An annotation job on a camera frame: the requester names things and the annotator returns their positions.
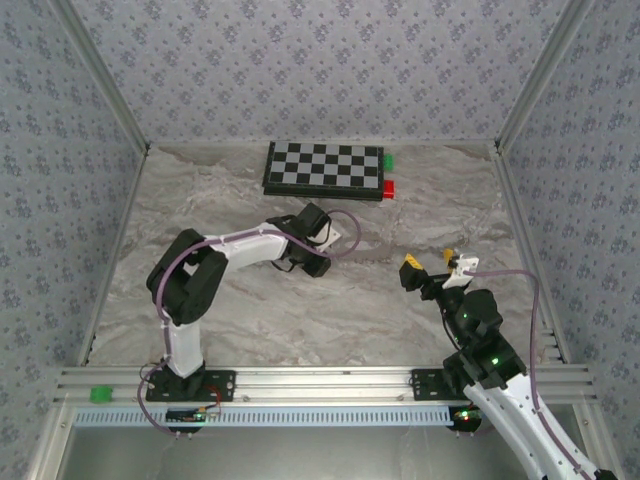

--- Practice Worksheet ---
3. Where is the black and grey chessboard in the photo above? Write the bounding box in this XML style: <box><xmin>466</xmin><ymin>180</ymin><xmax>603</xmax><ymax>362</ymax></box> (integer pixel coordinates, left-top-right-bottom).
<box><xmin>261</xmin><ymin>140</ymin><xmax>386</xmax><ymax>202</ymax></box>

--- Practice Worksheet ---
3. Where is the aluminium table edge profile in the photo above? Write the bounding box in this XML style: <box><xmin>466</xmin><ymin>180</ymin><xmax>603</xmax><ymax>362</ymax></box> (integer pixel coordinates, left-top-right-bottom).
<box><xmin>77</xmin><ymin>149</ymin><xmax>151</xmax><ymax>369</ymax></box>
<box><xmin>492</xmin><ymin>149</ymin><xmax>569</xmax><ymax>364</ymax></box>

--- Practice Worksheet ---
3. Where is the right circuit board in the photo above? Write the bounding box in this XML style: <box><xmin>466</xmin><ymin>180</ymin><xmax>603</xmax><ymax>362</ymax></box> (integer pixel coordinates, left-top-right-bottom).
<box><xmin>449</xmin><ymin>407</ymin><xmax>486</xmax><ymax>431</ymax></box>

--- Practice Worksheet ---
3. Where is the circuit board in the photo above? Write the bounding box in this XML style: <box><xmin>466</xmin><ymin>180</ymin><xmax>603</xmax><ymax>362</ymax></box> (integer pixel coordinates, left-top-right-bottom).
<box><xmin>449</xmin><ymin>407</ymin><xmax>486</xmax><ymax>431</ymax></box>
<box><xmin>164</xmin><ymin>407</ymin><xmax>209</xmax><ymax>425</ymax></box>

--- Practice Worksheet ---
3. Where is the left circuit board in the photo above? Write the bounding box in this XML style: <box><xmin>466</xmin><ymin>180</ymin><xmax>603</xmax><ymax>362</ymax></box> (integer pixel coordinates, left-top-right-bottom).
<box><xmin>164</xmin><ymin>407</ymin><xmax>209</xmax><ymax>425</ymax></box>

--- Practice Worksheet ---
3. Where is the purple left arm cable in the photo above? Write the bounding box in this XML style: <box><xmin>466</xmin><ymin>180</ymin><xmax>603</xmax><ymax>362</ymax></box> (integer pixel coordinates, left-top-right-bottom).
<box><xmin>135</xmin><ymin>209</ymin><xmax>362</xmax><ymax>439</ymax></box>

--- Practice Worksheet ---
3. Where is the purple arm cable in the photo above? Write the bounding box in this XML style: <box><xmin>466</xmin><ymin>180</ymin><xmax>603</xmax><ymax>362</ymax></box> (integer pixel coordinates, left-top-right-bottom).
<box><xmin>464</xmin><ymin>269</ymin><xmax>591</xmax><ymax>480</ymax></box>
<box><xmin>135</xmin><ymin>209</ymin><xmax>362</xmax><ymax>439</ymax></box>

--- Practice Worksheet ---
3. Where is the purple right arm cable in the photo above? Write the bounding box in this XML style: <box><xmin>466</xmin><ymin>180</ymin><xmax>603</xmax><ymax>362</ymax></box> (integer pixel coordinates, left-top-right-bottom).
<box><xmin>464</xmin><ymin>269</ymin><xmax>591</xmax><ymax>480</ymax></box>

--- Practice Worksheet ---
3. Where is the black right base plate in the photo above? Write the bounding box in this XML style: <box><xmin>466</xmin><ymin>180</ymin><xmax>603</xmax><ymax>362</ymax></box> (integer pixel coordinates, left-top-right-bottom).
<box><xmin>410</xmin><ymin>368</ymin><xmax>471</xmax><ymax>402</ymax></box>

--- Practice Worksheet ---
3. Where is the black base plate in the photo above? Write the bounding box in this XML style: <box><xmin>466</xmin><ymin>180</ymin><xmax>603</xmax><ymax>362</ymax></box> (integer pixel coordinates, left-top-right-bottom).
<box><xmin>144</xmin><ymin>368</ymin><xmax>237</xmax><ymax>404</ymax></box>
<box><xmin>410</xmin><ymin>368</ymin><xmax>471</xmax><ymax>402</ymax></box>

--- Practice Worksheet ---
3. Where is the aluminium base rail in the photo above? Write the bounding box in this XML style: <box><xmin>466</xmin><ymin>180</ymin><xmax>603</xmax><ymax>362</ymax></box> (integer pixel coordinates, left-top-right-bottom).
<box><xmin>54</xmin><ymin>366</ymin><xmax>599</xmax><ymax>405</ymax></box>

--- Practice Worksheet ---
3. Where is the white slotted cable duct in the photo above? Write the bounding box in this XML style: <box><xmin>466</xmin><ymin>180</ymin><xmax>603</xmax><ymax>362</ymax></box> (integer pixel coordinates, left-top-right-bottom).
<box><xmin>72</xmin><ymin>405</ymin><xmax>461</xmax><ymax>429</ymax></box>

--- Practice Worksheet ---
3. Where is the aluminium lower frame profile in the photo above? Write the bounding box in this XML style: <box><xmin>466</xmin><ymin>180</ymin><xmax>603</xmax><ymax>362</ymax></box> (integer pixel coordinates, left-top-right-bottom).
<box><xmin>27</xmin><ymin>405</ymin><xmax>76</xmax><ymax>480</ymax></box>
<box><xmin>569</xmin><ymin>404</ymin><xmax>624</xmax><ymax>476</ymax></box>

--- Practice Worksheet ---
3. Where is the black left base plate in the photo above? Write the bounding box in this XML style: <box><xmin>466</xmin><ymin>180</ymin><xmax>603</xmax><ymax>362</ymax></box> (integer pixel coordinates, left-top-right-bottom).
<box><xmin>144</xmin><ymin>368</ymin><xmax>237</xmax><ymax>404</ymax></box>

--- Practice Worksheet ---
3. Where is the aluminium corner post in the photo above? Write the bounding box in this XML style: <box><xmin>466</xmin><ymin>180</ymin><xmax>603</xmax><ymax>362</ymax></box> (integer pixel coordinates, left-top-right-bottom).
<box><xmin>52</xmin><ymin>0</ymin><xmax>152</xmax><ymax>154</ymax></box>
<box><xmin>493</xmin><ymin>0</ymin><xmax>597</xmax><ymax>154</ymax></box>

